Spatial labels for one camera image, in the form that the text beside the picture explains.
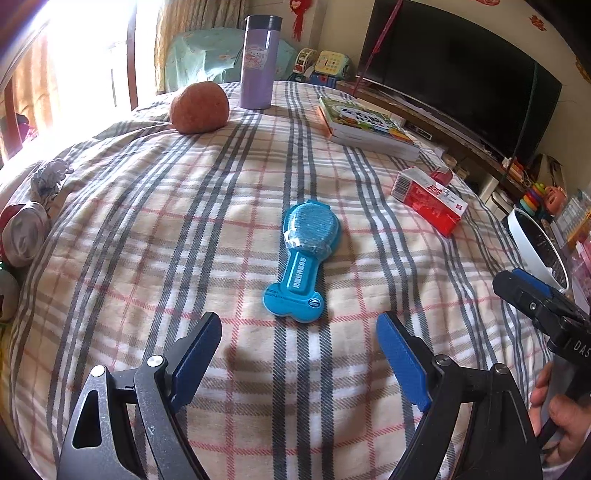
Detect pink rod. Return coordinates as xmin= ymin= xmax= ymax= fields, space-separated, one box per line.
xmin=355 ymin=0 xmax=403 ymax=94

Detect orange round fruit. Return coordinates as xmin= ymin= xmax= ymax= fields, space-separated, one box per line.
xmin=169 ymin=82 xmax=230 ymax=136

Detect clear toy box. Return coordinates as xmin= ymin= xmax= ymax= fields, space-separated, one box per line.
xmin=551 ymin=191 xmax=591 ymax=245

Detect blue hair brush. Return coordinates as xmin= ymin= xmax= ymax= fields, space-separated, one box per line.
xmin=263 ymin=199 xmax=343 ymax=324

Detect teal cloth cover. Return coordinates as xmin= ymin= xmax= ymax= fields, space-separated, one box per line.
xmin=165 ymin=28 xmax=298 ymax=94

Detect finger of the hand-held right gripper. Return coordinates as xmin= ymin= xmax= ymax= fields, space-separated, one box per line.
xmin=510 ymin=269 xmax=591 ymax=319
xmin=492 ymin=272 xmax=574 ymax=334

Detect green children's book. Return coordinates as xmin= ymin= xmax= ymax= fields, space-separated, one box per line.
xmin=318 ymin=95 xmax=423 ymax=162

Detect cream television stand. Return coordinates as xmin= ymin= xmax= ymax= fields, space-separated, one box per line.
xmin=337 ymin=80 xmax=513 ymax=217

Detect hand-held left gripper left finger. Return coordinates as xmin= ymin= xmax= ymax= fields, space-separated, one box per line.
xmin=58 ymin=311 xmax=222 ymax=480

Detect blue white crumpled paper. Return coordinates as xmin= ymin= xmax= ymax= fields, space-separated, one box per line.
xmin=30 ymin=158 xmax=75 ymax=205

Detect red toy telephone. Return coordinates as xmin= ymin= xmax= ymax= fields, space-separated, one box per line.
xmin=505 ymin=157 xmax=528 ymax=182

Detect plaid blanket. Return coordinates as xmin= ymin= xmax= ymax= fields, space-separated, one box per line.
xmin=0 ymin=78 xmax=555 ymax=480

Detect person's right hand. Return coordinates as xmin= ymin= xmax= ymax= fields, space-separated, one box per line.
xmin=529 ymin=361 xmax=591 ymax=468

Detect black television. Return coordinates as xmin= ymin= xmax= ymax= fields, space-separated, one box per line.
xmin=355 ymin=0 xmax=564 ymax=162

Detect white toy basket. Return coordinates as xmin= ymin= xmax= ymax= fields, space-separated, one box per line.
xmin=294 ymin=47 xmax=319 ymax=78

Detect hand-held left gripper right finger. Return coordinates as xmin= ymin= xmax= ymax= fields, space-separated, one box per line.
xmin=376 ymin=311 xmax=543 ymax=480

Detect red knot wall hanging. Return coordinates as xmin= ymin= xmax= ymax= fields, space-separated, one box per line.
xmin=290 ymin=0 xmax=308 ymax=41

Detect purple thermos bottle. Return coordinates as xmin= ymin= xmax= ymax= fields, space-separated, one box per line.
xmin=239 ymin=15 xmax=283 ymax=110

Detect brown cardboard box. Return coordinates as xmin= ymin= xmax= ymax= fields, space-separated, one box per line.
xmin=531 ymin=154 xmax=573 ymax=195

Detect rainbow stacking ring toy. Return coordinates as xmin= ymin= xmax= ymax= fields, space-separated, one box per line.
xmin=519 ymin=182 xmax=549 ymax=216

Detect white round trash bin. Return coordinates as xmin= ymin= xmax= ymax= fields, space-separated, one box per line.
xmin=506 ymin=208 xmax=570 ymax=294

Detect green toy phone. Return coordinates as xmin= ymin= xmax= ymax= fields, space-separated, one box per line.
xmin=316 ymin=50 xmax=350 ymax=78

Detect red cardboard box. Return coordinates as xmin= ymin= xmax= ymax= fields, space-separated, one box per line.
xmin=392 ymin=166 xmax=468 ymax=237

